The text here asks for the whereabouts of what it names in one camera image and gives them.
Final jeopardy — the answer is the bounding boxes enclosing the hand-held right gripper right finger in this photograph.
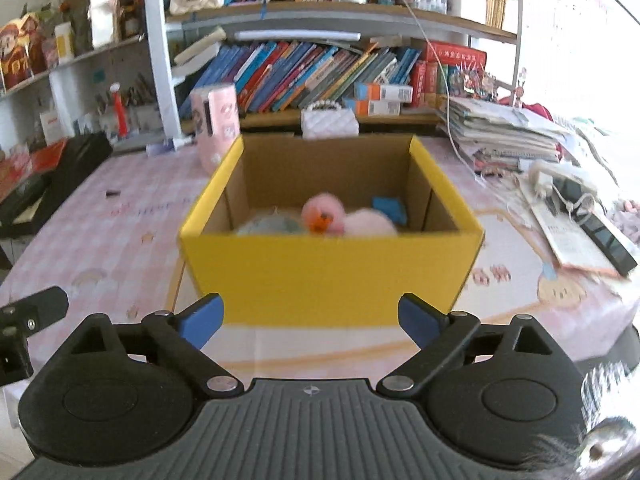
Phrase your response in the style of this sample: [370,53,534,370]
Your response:
[376,293,571,397]

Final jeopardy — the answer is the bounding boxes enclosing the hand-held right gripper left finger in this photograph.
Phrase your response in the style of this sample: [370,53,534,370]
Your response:
[67,293,244,400]

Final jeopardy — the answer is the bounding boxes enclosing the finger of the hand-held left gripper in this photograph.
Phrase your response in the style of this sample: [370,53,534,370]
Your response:
[0,286,70,387]

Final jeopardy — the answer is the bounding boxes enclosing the yellow cardboard box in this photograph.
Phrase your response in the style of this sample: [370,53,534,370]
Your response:
[179,132,486,328]

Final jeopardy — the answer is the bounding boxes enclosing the pink plush toy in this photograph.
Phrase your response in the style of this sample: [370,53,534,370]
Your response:
[342,210,399,237]

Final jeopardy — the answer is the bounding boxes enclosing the small blue object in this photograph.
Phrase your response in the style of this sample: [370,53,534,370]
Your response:
[371,196,408,224]

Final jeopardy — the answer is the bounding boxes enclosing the pink chick plush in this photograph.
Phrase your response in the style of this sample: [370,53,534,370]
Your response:
[301,195,348,236]

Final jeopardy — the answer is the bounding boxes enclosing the pink checkered tablecloth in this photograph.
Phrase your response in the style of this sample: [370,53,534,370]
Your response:
[0,135,640,411]

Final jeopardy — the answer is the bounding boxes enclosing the red printed packet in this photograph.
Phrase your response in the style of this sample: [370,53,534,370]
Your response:
[0,140,68,201]

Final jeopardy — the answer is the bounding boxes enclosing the black keyboard piano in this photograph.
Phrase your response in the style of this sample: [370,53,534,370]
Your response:
[0,132,113,238]

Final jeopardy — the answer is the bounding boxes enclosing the paper booklet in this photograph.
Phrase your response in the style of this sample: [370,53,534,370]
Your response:
[520,180,626,277]

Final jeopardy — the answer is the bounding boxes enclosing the white card red label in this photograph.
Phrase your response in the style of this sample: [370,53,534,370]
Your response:
[40,110,63,143]

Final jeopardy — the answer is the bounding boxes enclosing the white power adapter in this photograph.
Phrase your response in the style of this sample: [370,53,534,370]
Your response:
[527,160,557,198]

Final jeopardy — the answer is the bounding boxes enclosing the white pen holder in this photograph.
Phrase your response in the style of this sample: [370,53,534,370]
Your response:
[127,77,161,133]
[95,90,121,136]

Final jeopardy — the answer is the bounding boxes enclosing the pink humidifier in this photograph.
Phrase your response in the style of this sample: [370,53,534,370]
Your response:
[191,84,241,176]

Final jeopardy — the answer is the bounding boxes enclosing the black device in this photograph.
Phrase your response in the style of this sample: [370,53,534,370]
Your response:
[547,176,638,278]

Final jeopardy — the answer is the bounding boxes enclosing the stack of papers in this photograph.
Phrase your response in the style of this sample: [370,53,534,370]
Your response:
[437,95,571,166]

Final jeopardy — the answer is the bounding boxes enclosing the white quilted purse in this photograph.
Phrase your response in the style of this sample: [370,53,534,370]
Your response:
[300,101,360,140]

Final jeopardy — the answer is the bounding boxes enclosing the orange and white box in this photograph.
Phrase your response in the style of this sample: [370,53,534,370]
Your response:
[344,99,402,117]
[354,82,414,102]

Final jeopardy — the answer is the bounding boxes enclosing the fortune god figure box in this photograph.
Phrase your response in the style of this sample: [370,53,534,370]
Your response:
[0,12,48,91]

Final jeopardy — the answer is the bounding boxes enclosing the red book set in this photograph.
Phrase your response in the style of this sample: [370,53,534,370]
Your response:
[410,40,488,108]

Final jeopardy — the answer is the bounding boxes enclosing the white bottle yellow label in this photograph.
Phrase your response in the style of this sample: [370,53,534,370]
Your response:
[54,22,76,61]

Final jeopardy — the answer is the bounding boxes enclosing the white bookshelf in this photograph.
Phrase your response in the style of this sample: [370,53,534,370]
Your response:
[0,0,521,156]

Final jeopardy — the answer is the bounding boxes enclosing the row of leaning books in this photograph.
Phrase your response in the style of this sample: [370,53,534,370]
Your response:
[192,40,421,113]

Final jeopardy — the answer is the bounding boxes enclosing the stacked white books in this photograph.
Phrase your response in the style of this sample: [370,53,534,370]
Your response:
[172,27,226,78]

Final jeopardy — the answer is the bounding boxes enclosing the white cable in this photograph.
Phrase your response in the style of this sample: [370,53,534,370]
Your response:
[395,0,478,173]

